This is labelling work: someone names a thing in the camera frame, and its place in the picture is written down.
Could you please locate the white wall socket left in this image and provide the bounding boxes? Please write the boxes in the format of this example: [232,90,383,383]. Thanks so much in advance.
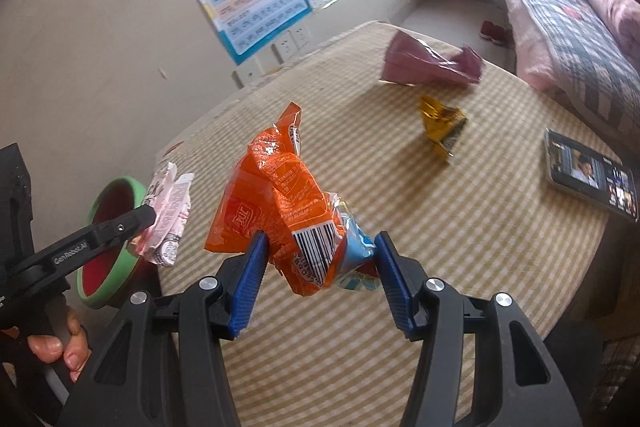
[231,61,264,89]

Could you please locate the purple plastic bag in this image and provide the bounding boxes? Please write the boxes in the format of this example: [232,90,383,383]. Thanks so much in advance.
[381,30,484,87]

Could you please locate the smartphone with lit screen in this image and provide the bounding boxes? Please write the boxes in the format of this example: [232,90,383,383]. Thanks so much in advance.
[544,129,639,222]

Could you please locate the person's left hand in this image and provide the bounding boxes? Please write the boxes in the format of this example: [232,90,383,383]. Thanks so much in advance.
[26,307,91,383]

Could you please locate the white wall socket middle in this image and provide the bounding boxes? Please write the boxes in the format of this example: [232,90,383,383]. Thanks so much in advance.
[271,30,298,64]

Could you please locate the checkered beige table cloth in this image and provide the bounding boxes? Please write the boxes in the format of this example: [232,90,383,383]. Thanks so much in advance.
[160,23,608,426]

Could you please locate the green red trash bin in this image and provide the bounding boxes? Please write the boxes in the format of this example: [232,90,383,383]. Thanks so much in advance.
[75,175,149,310]

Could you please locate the red slippers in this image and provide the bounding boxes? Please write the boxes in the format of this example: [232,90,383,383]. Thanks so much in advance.
[480,20,513,48]

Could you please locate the orange snack wrapper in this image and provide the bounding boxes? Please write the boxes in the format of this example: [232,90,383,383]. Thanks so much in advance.
[205,103,380,297]

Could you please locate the gold foil wrapper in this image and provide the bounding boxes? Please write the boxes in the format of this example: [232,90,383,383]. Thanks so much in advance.
[419,94,468,161]

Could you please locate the white wall socket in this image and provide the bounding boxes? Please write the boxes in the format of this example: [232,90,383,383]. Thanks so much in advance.
[231,61,264,89]
[271,30,298,64]
[291,23,311,51]

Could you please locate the white wall socket right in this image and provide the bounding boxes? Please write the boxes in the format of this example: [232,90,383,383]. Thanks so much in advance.
[291,23,311,51]

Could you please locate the pink floral duvet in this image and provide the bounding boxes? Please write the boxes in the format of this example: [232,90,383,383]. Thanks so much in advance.
[588,0,640,70]

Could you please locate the pink bed sheet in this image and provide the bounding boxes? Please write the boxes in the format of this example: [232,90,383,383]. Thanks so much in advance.
[506,0,558,92]

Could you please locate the blue plaid quilt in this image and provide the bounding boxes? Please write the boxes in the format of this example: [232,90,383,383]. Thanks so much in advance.
[521,0,639,141]

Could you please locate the pink white wrapper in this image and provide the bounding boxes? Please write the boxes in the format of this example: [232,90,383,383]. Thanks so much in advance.
[127,161,194,267]

